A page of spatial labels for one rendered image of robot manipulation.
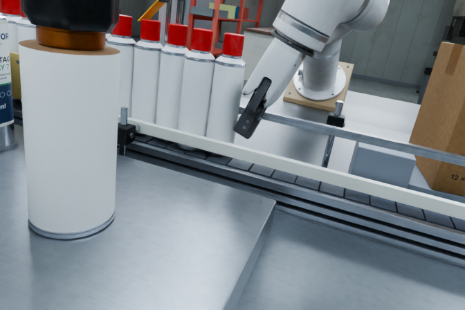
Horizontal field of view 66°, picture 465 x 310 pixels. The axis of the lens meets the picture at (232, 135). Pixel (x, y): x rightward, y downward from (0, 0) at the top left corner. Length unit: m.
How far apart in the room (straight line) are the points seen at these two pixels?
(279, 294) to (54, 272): 0.24
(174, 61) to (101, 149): 0.29
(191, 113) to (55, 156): 0.29
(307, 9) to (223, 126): 0.23
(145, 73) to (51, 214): 0.33
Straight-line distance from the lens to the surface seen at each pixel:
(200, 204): 0.47
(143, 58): 0.65
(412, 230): 0.59
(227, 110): 0.59
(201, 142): 0.60
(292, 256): 0.50
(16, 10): 0.85
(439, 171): 0.79
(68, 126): 0.36
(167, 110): 0.64
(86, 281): 0.36
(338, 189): 0.59
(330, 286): 0.48
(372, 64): 9.23
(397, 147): 0.62
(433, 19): 9.32
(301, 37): 0.53
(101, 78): 0.35
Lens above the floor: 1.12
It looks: 19 degrees down
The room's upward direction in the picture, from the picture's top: 9 degrees clockwise
